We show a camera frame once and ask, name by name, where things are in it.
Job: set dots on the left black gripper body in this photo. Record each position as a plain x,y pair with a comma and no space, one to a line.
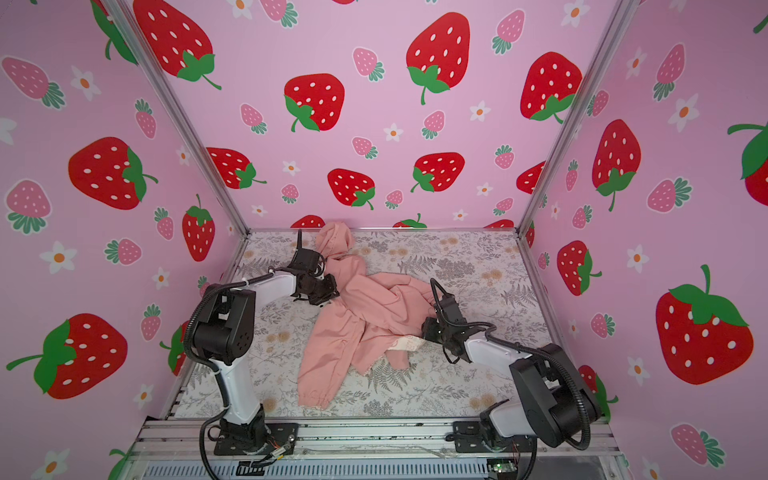
324,288

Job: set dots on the left aluminium corner post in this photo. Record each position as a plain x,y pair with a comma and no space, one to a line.
128,27

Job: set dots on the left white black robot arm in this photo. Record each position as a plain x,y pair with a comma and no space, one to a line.
221,330

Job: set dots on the aluminium corner post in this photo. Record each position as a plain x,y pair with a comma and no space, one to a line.
128,27
619,22

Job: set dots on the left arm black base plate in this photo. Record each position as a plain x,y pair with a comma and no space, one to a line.
257,439

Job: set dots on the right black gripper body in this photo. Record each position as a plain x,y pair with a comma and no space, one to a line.
432,328

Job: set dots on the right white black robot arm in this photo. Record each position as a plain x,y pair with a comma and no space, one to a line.
554,404

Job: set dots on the right aluminium corner post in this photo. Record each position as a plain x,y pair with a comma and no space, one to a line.
619,22

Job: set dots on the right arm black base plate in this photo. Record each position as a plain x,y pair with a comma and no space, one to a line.
478,437

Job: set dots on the pink hooded zip jacket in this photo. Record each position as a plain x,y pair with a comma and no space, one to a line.
365,323

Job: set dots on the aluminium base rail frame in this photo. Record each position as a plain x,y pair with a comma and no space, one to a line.
370,448

